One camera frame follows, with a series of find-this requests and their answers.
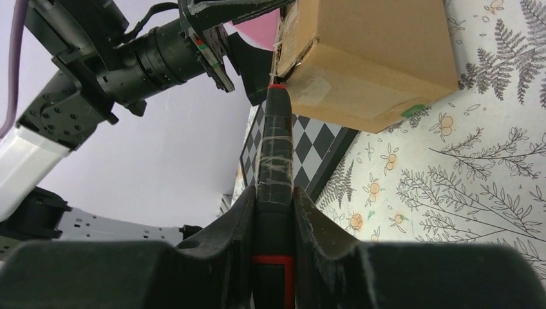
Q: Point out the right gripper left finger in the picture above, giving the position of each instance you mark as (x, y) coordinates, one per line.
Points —
(208, 270)

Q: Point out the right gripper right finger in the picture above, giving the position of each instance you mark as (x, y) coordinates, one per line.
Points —
(336, 270)

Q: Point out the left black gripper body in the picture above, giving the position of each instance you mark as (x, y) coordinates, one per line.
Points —
(165, 57)

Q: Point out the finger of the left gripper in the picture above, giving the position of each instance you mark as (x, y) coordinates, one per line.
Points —
(203, 15)
(253, 65)

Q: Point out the red black utility knife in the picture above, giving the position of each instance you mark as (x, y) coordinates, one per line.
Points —
(273, 249)

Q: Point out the brown cardboard express box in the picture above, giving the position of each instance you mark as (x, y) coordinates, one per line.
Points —
(364, 64)

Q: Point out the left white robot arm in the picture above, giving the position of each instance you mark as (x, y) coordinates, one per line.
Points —
(101, 61)

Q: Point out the pink triangular block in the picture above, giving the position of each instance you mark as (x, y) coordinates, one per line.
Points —
(261, 30)

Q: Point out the black white checkerboard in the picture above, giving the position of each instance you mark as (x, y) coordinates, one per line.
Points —
(318, 149)

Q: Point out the floral patterned table mat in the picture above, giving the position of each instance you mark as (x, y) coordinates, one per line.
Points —
(471, 167)

